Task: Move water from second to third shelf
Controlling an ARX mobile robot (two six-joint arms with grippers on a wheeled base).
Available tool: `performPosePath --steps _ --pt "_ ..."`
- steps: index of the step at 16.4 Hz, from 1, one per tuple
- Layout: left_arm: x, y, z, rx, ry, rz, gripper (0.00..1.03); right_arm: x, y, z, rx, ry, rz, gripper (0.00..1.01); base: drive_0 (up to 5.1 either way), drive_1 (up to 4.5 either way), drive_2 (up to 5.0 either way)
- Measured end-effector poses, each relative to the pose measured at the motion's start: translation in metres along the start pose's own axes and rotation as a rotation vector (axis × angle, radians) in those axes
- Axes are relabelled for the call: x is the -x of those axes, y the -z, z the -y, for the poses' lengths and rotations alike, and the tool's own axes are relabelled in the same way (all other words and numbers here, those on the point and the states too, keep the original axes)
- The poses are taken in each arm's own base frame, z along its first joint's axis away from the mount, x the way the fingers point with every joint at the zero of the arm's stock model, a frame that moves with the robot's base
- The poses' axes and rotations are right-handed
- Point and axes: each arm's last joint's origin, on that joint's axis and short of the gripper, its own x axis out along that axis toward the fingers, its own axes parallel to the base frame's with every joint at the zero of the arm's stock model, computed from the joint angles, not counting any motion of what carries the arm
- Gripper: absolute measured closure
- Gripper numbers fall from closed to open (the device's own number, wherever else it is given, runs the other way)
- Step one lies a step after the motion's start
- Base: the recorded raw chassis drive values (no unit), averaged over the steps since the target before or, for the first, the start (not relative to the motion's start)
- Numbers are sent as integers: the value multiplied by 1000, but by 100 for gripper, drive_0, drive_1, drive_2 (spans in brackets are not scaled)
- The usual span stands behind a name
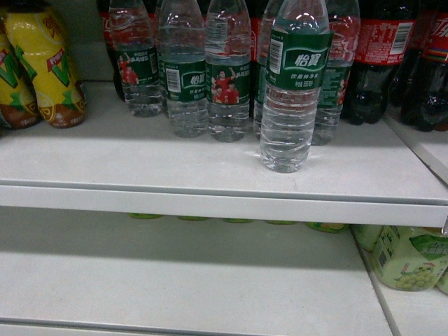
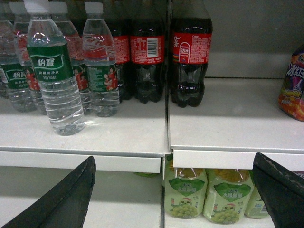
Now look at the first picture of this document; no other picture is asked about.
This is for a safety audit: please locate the clear water bottle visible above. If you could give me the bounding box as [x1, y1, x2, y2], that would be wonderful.
[260, 1, 333, 173]

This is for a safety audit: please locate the water bottle with barcode label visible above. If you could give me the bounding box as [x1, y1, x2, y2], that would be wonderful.
[159, 1, 207, 138]

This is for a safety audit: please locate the water bottle with athletes label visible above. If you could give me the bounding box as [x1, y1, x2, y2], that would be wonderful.
[204, 0, 251, 143]

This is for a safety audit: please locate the white metal shelf board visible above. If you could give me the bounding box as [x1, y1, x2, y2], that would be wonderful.
[1, 82, 447, 227]

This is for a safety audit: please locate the far left water bottle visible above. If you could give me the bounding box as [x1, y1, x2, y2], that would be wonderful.
[109, 1, 162, 118]

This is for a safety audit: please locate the lower white shelf board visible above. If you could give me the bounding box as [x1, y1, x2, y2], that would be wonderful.
[0, 206, 448, 336]

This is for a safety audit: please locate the water bottle behind front one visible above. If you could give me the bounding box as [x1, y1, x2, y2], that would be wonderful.
[311, 0, 361, 146]

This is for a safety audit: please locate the green grape juice bottle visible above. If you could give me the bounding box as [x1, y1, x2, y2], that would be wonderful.
[372, 225, 447, 291]

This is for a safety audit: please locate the cola bottle red label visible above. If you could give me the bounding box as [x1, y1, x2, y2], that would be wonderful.
[342, 0, 420, 125]

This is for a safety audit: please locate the left edge lemon tea bottle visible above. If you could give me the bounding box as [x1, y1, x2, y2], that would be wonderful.
[1, 4, 41, 130]

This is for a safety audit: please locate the right edge cola bottle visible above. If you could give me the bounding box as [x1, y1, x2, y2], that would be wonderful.
[400, 1, 447, 132]

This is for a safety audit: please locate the yellow lemon tea bottle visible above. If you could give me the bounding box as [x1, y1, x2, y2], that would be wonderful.
[5, 1, 85, 129]

